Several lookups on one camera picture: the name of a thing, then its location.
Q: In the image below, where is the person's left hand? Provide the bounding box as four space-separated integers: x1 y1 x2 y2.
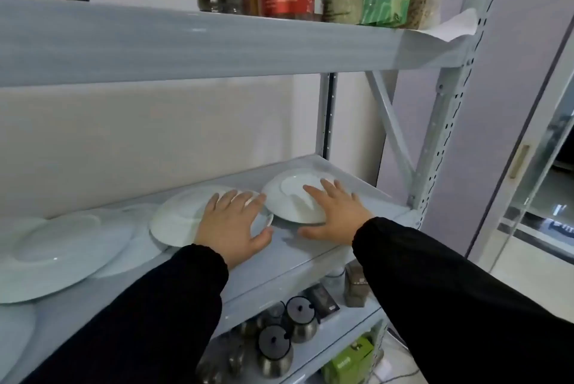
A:
195 190 274 270

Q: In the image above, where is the person's right hand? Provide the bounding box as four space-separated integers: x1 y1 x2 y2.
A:
298 179 375 246

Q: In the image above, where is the white round plate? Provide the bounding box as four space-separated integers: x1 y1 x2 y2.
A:
149 185 274 248
261 168 359 225

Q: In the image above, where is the person's left forearm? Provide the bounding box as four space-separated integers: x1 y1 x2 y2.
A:
20 244 230 384

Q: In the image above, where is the person's right forearm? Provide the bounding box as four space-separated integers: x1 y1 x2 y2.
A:
352 217 574 384

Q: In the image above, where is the small brown box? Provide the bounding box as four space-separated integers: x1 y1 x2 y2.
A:
344 259 372 308

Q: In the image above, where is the small black box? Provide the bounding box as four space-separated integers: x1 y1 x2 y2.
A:
313 284 341 324

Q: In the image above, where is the small clear glass jar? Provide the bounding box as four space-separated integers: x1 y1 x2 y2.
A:
264 301 288 327

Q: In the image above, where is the large white plate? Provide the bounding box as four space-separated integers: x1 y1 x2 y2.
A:
0 303 37 381
89 203 169 280
0 212 138 305

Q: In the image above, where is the steel pot with black lid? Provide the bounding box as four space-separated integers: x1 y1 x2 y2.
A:
284 295 320 344
255 324 295 379

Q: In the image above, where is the green cardboard box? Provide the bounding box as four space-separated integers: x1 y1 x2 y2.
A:
321 336 375 384

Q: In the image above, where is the white power adapter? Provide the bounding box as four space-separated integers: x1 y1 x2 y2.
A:
372 359 394 381

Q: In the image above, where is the grey metal shelf rack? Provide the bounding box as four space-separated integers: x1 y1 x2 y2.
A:
0 0 513 384

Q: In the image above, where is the glass sliding door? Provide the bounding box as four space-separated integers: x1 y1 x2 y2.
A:
465 16 574 273

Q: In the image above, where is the white paper shelf liner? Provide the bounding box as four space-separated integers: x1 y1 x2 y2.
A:
419 8 479 43

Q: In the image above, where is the brass door handle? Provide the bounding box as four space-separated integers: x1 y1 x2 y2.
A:
509 144 531 181

